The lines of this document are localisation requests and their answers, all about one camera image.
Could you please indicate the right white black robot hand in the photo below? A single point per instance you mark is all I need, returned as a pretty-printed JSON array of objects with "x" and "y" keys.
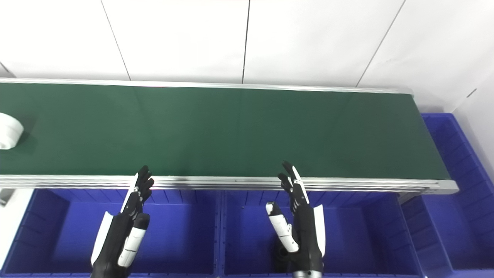
[{"x": 307, "y": 231}]

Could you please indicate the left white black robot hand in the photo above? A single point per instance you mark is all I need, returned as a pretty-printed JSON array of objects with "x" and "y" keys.
[{"x": 115, "y": 239}]

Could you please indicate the white plastic cylindrical part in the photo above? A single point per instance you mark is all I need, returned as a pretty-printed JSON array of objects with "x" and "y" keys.
[{"x": 7, "y": 131}]

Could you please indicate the blue plastic bin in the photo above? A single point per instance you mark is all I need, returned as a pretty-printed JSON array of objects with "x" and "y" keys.
[
  {"x": 61, "y": 231},
  {"x": 355, "y": 239},
  {"x": 459, "y": 216}
]

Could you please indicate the green conveyor belt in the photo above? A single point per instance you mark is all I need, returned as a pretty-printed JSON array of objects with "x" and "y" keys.
[
  {"x": 231, "y": 183},
  {"x": 231, "y": 131}
]

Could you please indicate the grey conveyor support leg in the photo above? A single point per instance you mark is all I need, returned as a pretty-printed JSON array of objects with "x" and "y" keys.
[{"x": 4, "y": 197}]

